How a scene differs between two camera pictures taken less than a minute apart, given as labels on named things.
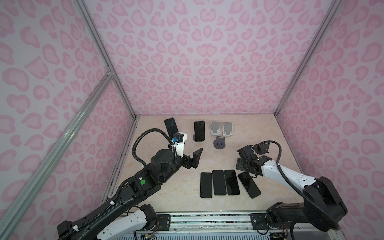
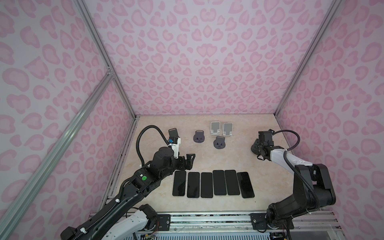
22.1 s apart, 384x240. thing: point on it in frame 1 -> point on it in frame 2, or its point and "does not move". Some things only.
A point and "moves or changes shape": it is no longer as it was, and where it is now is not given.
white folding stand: [215, 128] does not move
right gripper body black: [243, 166] -> [257, 146]
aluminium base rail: [233, 226] does not move
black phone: [250, 186] moves or changes shape
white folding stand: [228, 129] does not move
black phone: [199, 131] -> [193, 191]
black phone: [232, 184] does not move
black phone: [171, 126] -> [179, 185]
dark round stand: [219, 143] does not move
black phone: [219, 182] does not move
